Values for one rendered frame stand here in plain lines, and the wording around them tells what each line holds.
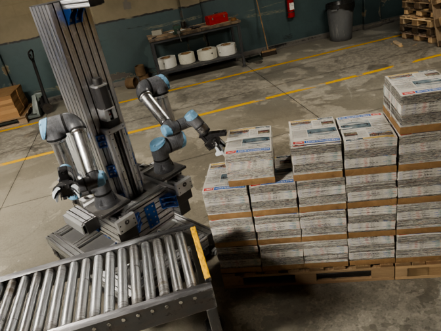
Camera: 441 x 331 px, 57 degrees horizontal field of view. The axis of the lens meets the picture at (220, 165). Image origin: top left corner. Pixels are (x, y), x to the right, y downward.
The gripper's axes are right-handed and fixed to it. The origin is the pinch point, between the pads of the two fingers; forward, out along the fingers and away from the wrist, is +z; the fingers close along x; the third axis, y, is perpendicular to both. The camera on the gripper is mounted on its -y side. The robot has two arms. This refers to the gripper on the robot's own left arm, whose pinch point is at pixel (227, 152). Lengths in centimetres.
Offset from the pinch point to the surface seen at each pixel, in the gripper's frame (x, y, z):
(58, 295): 97, 77, -22
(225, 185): 14.1, 10.4, 12.7
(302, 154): 18.1, -41.0, 21.0
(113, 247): 64, 62, -14
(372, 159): 19, -70, 47
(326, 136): 9, -57, 24
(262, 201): 18.4, -2.8, 34.0
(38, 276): 83, 94, -31
